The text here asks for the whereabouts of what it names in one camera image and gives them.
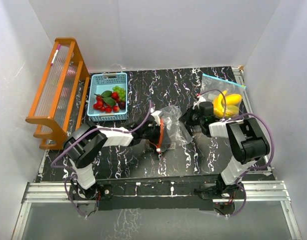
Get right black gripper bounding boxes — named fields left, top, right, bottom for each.
left=178, top=105, right=204, bottom=127

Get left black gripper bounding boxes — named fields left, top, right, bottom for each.
left=140, top=122, right=170, bottom=145

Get red zip clear bag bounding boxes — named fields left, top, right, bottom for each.
left=156, top=105, right=193, bottom=153

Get dark red fake plum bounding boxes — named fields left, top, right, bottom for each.
left=118, top=101, right=127, bottom=110

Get blue zip clear bag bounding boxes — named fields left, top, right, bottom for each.
left=199, top=72, right=247, bottom=120

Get green fake grapes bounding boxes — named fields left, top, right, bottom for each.
left=111, top=85, right=126, bottom=102

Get red fake strawberries bunch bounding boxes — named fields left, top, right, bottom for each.
left=93, top=90, right=120, bottom=114

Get light blue plastic basket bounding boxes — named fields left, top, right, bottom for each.
left=86, top=72, right=128, bottom=122

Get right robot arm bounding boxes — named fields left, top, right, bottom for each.
left=179, top=101, right=271, bottom=199

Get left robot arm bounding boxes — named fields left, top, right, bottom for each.
left=63, top=116, right=162, bottom=200

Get black base bar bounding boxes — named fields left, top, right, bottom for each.
left=64, top=175, right=247, bottom=215

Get orange wooden rack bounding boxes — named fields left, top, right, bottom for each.
left=25, top=37, right=91, bottom=150

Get pink white marker pen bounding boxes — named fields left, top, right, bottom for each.
left=50, top=44, right=61, bottom=66

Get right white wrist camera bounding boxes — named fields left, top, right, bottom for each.
left=192, top=93, right=206, bottom=109

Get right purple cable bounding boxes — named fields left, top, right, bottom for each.
left=197, top=88, right=276, bottom=217

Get purple cable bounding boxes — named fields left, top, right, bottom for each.
left=50, top=99, right=154, bottom=218
left=197, top=88, right=276, bottom=217

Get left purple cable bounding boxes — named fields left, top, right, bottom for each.
left=50, top=99, right=154, bottom=218

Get aluminium frame rail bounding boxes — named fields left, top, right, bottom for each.
left=12, top=180, right=302, bottom=240

